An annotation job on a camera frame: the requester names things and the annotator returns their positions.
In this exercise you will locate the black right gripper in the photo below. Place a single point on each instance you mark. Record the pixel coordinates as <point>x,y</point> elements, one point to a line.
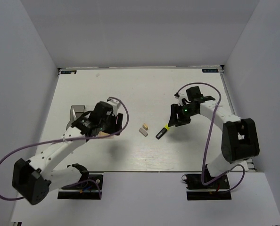
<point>173,120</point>

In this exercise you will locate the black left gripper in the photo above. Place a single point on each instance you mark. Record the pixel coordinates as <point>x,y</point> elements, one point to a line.
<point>116,127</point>

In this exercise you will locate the yellow cap black highlighter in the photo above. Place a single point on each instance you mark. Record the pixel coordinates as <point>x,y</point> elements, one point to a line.
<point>162,132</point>

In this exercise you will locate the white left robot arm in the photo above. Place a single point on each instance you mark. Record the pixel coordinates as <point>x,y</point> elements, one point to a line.
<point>37,176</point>

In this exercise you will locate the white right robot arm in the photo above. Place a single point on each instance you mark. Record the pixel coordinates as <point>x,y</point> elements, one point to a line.
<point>239,136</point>

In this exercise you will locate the orange plastic container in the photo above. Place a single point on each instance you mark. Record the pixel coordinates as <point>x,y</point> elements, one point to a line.
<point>112,126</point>

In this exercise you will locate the smoky grey plastic container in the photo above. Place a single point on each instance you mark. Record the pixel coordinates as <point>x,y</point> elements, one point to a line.
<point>75,112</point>

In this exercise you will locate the yellow eraser block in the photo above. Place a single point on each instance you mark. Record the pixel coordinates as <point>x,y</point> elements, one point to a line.
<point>145,126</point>

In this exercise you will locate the white eraser block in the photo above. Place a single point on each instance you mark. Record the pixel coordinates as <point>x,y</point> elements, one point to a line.
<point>143,132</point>

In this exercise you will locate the right corner label sticker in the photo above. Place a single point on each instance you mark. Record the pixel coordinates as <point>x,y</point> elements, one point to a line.
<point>210,70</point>

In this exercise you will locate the corner label sticker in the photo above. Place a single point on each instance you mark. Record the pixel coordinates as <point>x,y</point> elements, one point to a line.
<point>210,70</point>
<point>68,72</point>

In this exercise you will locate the left corner label sticker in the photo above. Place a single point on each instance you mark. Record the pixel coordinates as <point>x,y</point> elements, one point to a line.
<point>68,72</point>

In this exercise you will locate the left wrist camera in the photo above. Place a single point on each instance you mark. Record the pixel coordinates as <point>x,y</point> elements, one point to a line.
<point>115,104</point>

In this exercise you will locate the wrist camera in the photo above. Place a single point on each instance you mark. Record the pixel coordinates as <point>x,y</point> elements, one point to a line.
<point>182,99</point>
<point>115,104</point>

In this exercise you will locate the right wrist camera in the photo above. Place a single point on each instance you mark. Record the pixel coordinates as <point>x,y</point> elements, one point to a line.
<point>182,99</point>

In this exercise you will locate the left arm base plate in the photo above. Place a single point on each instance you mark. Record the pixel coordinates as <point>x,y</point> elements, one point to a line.
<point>89,190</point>

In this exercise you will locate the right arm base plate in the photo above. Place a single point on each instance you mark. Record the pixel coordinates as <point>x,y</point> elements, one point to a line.
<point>215,191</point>

